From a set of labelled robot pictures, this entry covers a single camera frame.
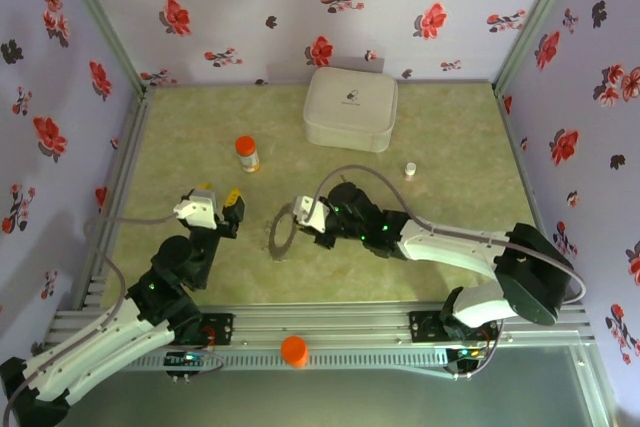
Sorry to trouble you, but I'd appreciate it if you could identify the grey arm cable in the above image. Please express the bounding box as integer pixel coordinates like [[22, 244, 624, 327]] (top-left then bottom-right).
[[2, 213, 179, 421], [307, 164, 587, 381]]

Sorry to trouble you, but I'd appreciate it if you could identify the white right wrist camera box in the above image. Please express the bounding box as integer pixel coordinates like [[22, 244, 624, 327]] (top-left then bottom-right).
[[291, 195, 330, 234]]

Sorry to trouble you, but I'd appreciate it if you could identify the aluminium table edge rail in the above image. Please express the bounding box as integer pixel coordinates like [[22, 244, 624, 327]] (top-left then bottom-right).
[[492, 84, 561, 278], [74, 86, 155, 311]]

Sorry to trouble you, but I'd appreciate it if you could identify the orange round cap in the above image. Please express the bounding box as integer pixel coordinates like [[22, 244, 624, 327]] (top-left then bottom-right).
[[280, 334, 310, 369]]

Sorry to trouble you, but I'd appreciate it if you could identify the wide aluminium base rail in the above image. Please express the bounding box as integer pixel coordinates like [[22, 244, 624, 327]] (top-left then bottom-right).
[[42, 302, 596, 348]]

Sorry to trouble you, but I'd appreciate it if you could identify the grey right arm cable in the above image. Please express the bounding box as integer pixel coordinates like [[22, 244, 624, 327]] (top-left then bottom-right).
[[307, 164, 587, 381]]

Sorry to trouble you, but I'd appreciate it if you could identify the slotted grey cable duct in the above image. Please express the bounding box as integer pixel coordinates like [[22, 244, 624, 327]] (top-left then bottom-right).
[[107, 349, 451, 371]]

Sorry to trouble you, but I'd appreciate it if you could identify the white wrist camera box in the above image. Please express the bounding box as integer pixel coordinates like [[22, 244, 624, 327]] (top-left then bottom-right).
[[291, 195, 330, 234], [172, 188, 222, 231]]

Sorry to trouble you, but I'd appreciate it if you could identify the metal chain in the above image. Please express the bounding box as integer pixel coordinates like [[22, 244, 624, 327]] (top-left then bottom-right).
[[266, 201, 302, 262]]

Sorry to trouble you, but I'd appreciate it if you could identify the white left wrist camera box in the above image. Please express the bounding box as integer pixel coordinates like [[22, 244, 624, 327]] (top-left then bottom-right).
[[172, 188, 222, 231]]

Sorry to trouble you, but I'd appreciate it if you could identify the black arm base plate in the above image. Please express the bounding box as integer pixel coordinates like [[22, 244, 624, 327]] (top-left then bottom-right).
[[197, 313, 236, 348], [408, 310, 451, 346]]

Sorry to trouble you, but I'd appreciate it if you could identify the grey left arm cable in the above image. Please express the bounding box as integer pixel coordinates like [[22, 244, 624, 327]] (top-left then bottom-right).
[[2, 213, 179, 421]]

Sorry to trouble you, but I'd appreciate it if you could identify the small circuit board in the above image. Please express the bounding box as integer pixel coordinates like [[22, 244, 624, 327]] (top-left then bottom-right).
[[164, 352, 211, 367], [447, 346, 489, 363]]

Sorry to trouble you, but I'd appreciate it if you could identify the orange capped pill bottle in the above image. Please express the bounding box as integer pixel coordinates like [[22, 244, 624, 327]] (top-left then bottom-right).
[[234, 135, 262, 174]]

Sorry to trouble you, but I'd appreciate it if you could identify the white fabric zip pouch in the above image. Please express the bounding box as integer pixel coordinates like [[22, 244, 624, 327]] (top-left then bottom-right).
[[301, 66, 400, 154]]

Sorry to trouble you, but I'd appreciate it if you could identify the aluminium frame post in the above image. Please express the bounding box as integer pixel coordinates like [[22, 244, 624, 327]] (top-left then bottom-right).
[[49, 0, 154, 98], [492, 0, 586, 96]]

